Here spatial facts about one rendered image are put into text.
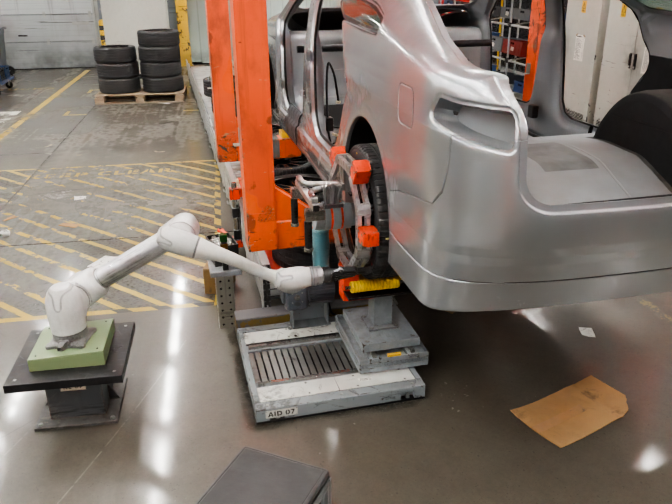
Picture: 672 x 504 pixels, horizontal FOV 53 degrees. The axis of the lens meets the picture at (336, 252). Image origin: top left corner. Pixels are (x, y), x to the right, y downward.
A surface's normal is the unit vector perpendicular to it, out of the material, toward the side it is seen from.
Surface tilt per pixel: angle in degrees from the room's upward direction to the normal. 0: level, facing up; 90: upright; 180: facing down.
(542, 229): 96
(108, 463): 0
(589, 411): 2
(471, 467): 0
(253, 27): 90
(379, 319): 90
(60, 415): 90
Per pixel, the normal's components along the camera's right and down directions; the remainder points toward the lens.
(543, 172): 0.08, -0.72
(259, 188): 0.24, 0.37
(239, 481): -0.01, -0.92
